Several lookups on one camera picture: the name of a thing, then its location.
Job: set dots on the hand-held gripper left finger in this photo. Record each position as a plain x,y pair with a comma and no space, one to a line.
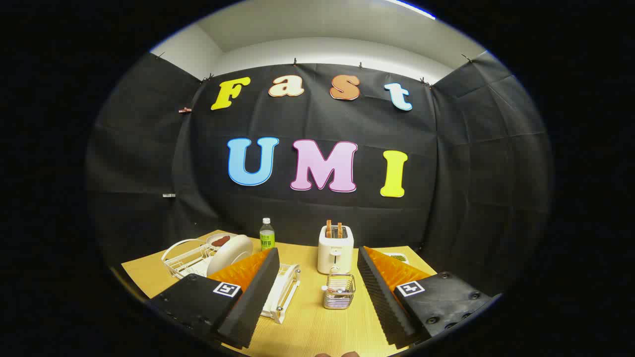
250,297

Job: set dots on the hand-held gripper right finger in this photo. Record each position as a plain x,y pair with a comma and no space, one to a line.
382,297

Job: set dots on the white plate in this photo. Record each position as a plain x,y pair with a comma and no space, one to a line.
228,255

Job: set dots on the white divided bean dish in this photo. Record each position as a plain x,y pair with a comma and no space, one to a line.
398,257

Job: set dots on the small beige plate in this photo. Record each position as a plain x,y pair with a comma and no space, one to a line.
213,240

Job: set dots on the green label drink bottle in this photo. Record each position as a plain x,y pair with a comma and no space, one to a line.
267,238

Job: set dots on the brown sausage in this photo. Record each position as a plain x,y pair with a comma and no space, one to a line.
222,241

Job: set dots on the white toaster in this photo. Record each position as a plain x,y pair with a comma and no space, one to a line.
335,253

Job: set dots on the black backdrop cloth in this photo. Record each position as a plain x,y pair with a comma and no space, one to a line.
317,208

